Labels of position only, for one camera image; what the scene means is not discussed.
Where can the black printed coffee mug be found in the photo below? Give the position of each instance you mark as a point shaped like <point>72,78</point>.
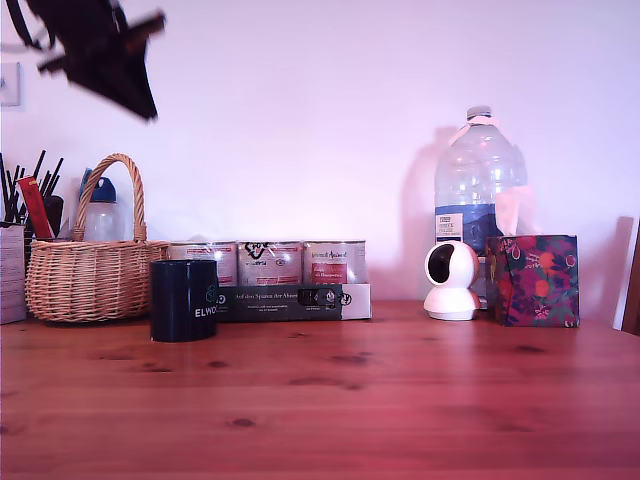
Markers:
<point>180,300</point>

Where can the thin black stick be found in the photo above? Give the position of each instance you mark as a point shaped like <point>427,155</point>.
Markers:
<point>6,192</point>
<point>55,175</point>
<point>39,162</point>

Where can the clear bottle with blue cap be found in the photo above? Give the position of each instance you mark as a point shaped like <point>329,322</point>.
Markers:
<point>103,220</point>

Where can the black stick holder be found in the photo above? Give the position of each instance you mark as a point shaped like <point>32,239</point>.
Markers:
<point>55,212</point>

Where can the red slim pack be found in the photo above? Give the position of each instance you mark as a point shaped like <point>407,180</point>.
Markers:
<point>37,207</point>

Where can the silver tin with red label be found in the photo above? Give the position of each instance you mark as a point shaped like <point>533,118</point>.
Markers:
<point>222,257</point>

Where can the white printed carton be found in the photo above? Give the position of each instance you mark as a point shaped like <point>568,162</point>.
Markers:
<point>11,275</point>

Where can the silver tin with black print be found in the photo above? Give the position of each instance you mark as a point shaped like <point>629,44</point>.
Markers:
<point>270,262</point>

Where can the silver tin with red square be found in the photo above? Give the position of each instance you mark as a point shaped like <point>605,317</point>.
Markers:
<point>332,262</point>

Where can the black and white carton tray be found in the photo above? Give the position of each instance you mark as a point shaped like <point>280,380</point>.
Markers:
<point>282,303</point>

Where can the large clear water bottle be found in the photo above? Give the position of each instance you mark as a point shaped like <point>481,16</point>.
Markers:
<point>472,175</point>

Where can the pale tissue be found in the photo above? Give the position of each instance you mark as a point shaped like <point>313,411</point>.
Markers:
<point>515,210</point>

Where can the floral tissue box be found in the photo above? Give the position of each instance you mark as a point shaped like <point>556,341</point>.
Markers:
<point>537,280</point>

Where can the wall switch plate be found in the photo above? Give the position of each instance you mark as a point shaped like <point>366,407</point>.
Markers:
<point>10,85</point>

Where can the small white round camera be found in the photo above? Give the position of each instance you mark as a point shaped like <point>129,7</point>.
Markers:
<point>460,277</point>

